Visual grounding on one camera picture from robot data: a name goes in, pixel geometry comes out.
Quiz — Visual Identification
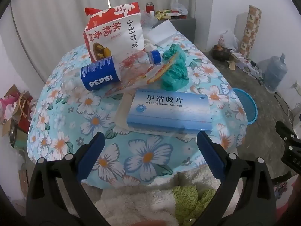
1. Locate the white fluffy blanket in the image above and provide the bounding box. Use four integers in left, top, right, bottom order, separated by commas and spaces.
94, 169, 226, 226

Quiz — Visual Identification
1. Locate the red and white snack bag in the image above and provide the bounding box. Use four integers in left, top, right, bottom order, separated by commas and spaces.
82, 2, 144, 63

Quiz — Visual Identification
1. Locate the large blue water jug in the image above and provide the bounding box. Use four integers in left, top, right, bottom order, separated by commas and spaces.
264, 53, 288, 92

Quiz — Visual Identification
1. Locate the pile of snack packets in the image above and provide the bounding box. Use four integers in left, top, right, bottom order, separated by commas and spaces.
155, 9, 181, 20

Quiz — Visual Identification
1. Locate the white paper sheet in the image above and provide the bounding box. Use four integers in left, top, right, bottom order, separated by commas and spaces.
142, 20, 177, 47

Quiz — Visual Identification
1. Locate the brown paper gift bag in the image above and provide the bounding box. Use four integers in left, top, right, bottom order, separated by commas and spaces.
5, 84, 34, 137

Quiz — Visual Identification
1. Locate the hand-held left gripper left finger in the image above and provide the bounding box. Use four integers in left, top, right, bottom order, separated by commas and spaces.
25, 131, 111, 226

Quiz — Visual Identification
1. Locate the white crumpled tissue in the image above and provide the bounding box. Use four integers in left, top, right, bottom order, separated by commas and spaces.
143, 39, 157, 51

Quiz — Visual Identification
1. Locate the dark box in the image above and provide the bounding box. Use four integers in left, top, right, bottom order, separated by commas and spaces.
212, 45, 232, 62

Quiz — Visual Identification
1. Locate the green plastic bag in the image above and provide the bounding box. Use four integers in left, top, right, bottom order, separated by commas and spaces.
160, 44, 189, 90

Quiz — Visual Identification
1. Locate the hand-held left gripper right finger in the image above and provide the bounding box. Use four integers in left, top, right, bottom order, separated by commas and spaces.
197, 131, 277, 226

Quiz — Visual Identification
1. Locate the clear plastic bag red print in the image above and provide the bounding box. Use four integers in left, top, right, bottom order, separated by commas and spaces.
105, 52, 165, 97

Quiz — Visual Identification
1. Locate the blue plastic basket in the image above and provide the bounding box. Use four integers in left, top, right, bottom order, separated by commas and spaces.
232, 88, 257, 125

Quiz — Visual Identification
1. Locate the tall patterned box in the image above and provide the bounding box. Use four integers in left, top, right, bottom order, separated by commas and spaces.
238, 5, 262, 59

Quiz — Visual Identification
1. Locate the blue medicine box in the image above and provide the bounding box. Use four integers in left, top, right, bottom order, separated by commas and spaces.
126, 88, 213, 133

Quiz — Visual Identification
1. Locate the floral blue cloth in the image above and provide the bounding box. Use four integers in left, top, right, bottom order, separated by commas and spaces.
27, 34, 248, 189

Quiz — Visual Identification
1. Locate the black floor cable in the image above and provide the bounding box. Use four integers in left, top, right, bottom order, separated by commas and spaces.
274, 92, 292, 123

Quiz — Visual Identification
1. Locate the grey cabinet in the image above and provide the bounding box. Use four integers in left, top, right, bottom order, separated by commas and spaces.
155, 16, 197, 44

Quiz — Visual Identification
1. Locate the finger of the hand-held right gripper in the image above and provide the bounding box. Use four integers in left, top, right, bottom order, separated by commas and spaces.
275, 121, 301, 146
282, 144, 301, 173

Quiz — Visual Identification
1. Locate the white plastic bag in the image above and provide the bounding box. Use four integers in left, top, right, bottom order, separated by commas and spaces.
170, 0, 189, 16
219, 29, 239, 51

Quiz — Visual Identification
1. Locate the pink gift bag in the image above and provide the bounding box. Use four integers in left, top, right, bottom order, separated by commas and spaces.
0, 98, 14, 120

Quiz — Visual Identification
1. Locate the green fluffy cloth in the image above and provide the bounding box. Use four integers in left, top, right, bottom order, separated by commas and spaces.
173, 185, 215, 225

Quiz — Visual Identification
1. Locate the blue bottle cap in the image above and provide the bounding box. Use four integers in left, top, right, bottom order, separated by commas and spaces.
118, 50, 163, 76

